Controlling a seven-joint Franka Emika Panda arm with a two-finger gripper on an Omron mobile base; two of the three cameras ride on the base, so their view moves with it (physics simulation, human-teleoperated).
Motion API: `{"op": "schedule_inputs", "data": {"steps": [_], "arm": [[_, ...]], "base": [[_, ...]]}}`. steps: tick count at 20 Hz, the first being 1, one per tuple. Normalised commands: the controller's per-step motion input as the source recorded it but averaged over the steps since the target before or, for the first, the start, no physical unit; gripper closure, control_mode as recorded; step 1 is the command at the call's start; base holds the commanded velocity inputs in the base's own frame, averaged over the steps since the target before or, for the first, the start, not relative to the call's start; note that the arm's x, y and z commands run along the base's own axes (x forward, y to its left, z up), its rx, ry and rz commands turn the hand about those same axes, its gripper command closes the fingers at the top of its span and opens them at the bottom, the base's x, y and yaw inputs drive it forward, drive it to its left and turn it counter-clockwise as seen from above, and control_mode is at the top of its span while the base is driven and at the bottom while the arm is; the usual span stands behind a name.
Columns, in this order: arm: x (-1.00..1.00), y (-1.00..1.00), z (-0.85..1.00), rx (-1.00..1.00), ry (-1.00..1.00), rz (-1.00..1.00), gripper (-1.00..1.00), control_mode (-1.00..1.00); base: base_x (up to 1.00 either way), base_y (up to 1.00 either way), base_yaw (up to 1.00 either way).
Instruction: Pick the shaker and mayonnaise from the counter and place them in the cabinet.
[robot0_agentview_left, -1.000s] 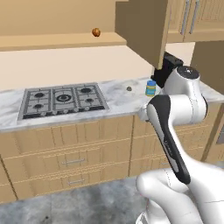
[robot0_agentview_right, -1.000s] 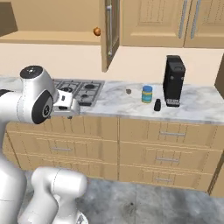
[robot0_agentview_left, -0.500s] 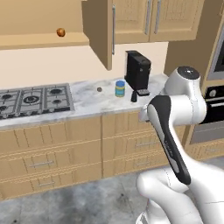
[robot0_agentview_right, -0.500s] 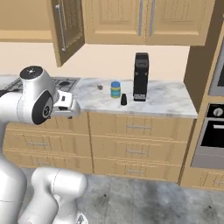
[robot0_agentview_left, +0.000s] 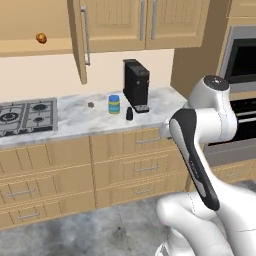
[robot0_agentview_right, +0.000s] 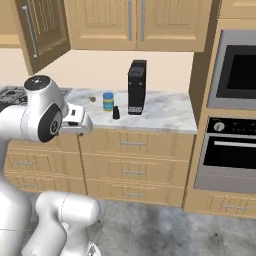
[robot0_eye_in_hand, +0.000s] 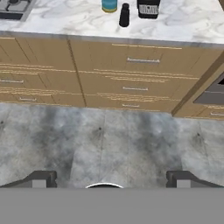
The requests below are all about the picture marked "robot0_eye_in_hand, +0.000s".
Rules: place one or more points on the small wooden drawer front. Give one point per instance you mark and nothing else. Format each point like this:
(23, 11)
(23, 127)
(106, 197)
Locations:
(102, 102)

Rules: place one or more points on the grey hob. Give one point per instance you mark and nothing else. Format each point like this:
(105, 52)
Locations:
(13, 8)

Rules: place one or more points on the medium wooden drawer front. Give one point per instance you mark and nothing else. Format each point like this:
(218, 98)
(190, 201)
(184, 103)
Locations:
(99, 84)

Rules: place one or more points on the blue mayonnaise jar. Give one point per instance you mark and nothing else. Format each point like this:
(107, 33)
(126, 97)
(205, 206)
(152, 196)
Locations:
(109, 5)

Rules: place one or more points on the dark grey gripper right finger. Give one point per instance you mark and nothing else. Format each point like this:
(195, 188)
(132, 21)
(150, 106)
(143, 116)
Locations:
(180, 176)

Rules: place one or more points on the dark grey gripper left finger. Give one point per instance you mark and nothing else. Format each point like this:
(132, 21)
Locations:
(40, 176)

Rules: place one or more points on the wooden cupboard drawer front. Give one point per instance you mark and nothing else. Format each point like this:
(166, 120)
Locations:
(52, 83)
(58, 99)
(35, 52)

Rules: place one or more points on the dark grey appliance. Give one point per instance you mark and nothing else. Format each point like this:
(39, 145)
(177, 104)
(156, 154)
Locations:
(211, 93)

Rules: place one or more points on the white round object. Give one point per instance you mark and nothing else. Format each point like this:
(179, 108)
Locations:
(104, 185)

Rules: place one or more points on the large wooden drawer front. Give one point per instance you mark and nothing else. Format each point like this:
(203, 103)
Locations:
(102, 57)

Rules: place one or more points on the black shaker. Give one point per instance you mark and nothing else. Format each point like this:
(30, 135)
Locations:
(124, 16)

